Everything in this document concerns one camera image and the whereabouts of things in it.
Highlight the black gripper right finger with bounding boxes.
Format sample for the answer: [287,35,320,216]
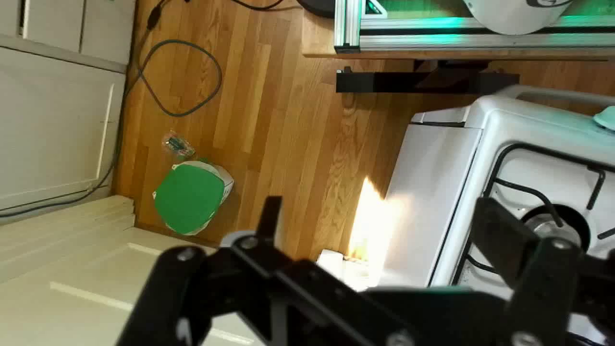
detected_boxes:
[471,197,615,346]

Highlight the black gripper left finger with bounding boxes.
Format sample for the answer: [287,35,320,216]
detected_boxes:
[118,195,387,346]

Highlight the white gas stove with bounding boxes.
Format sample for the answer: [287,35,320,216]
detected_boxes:
[381,85,615,304]

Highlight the cream white door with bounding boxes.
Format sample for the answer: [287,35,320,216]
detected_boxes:
[0,195,258,346]

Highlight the black burner grate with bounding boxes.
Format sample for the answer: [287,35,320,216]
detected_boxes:
[487,141,615,258]

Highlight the clear plastic wrapper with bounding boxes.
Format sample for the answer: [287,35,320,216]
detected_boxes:
[160,131,197,162]

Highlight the white base cabinet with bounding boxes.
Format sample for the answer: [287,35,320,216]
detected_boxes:
[0,0,139,218]

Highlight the grey floor cable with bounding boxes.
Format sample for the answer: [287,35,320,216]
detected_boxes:
[0,83,133,222]

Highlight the black looped floor cable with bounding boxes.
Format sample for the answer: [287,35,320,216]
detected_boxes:
[131,0,225,120]

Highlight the aluminium frame robot cart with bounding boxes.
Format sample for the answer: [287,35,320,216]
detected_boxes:
[300,0,615,97]

